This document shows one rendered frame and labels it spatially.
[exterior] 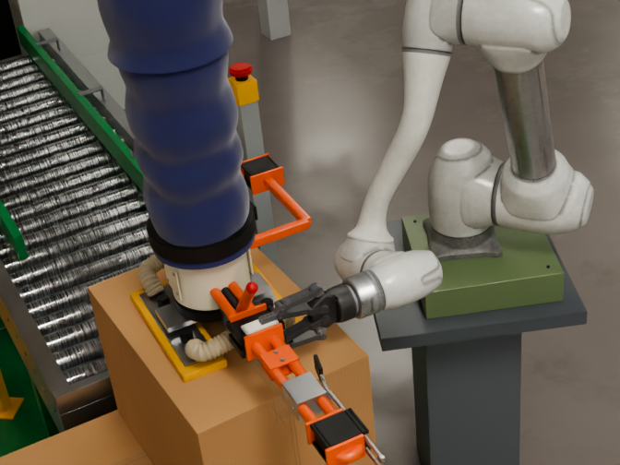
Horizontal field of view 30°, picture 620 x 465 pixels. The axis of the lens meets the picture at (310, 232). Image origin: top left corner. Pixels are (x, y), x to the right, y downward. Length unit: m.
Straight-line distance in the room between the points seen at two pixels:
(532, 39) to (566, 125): 2.90
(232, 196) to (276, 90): 3.28
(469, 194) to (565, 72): 2.90
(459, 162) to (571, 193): 0.27
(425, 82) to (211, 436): 0.82
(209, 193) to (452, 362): 0.99
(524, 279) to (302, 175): 2.20
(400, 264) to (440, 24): 0.49
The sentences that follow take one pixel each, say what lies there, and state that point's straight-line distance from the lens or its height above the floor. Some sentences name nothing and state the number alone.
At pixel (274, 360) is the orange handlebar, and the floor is 1.09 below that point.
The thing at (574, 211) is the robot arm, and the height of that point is 1.01.
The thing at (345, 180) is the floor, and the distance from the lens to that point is 4.78.
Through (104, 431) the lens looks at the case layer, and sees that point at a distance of 2.93.
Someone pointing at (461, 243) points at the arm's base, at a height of 0.87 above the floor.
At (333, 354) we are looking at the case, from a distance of 2.40.
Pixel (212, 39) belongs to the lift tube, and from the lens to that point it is 2.13.
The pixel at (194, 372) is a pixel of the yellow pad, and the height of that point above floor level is 0.96.
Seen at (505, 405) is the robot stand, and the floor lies 0.36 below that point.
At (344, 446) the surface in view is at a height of 1.09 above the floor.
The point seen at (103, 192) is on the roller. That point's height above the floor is 0.52.
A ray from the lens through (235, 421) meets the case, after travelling 2.30.
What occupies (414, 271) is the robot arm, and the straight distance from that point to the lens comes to 2.34.
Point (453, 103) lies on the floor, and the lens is 5.32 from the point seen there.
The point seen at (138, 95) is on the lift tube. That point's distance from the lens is 2.17.
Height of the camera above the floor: 2.49
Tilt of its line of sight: 34 degrees down
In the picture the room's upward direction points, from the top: 6 degrees counter-clockwise
